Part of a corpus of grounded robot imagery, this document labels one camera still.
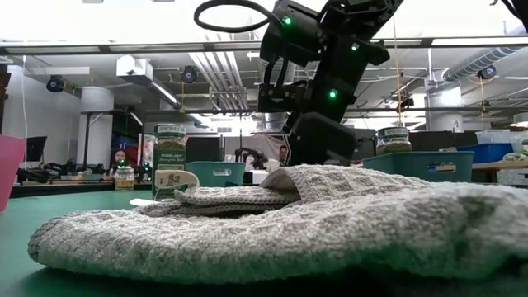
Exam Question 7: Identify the large pink plastic bin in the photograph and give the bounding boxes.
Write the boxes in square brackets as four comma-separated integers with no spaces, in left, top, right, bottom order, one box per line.
[0,134,26,214]

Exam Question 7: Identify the small teal plastic basket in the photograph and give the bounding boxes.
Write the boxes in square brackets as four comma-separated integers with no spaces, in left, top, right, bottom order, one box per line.
[184,160,247,189]

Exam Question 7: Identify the black background screen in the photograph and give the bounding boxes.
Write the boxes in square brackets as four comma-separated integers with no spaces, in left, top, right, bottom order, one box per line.
[185,135,226,163]

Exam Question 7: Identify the blue background storage bin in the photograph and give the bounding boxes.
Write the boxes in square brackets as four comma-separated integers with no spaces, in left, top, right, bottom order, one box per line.
[456,142,515,164]

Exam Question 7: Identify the white round column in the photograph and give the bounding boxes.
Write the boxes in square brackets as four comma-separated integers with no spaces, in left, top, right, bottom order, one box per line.
[80,85,115,166]

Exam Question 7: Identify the hanging yellow cord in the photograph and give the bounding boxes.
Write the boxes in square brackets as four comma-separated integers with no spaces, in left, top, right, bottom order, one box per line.
[390,16,403,125]

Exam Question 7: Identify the white background storage tub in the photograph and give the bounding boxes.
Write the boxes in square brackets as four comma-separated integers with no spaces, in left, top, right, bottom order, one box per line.
[474,129,512,144]

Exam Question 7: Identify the green-lidded herb spice jar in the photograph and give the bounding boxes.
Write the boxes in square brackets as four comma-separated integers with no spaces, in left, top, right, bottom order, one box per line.
[151,123,187,202]
[375,126,413,157]

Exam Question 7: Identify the silver flexible ceiling duct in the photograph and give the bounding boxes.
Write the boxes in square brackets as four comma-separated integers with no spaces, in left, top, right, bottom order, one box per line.
[443,22,528,83]

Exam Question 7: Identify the grey hanging cloth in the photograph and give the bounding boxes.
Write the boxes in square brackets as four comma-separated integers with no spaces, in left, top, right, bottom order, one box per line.
[224,134,290,172]

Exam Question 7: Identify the white printed towel tag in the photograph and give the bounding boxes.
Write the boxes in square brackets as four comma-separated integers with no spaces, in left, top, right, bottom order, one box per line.
[128,168,201,207]

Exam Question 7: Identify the green felt table mat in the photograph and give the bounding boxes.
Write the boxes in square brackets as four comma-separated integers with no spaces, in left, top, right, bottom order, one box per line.
[0,188,528,297]

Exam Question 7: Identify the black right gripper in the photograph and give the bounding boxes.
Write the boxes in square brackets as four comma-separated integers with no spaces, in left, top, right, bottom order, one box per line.
[286,110,359,167]

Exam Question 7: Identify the black metal table frame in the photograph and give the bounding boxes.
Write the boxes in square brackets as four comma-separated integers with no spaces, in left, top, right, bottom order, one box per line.
[10,181,154,199]

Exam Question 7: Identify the long ceiling light fixture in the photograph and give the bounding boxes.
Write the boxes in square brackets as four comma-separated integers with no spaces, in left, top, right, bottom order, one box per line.
[0,35,528,55]

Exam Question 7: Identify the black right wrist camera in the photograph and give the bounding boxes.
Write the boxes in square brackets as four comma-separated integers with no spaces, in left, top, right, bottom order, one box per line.
[257,80,311,113]

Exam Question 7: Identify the small glass spice jar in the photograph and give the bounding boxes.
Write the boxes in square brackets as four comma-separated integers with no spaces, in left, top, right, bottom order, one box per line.
[112,164,135,191]

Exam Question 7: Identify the grey-white knitted towel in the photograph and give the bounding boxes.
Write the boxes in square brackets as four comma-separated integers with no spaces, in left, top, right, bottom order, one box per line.
[27,164,528,285]

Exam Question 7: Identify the small black background monitor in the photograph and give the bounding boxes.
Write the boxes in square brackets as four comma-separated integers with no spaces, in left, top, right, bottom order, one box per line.
[25,135,48,163]

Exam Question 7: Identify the small grey-blue plastic basket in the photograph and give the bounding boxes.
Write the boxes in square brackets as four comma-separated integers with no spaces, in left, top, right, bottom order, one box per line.
[361,150,475,185]

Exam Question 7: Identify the black right camera cable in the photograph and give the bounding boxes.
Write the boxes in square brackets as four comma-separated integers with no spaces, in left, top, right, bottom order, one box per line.
[192,0,290,90]

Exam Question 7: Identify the black ceiling camera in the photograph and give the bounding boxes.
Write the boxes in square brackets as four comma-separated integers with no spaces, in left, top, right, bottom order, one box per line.
[45,74,66,93]
[477,64,497,80]
[398,92,416,113]
[181,65,198,84]

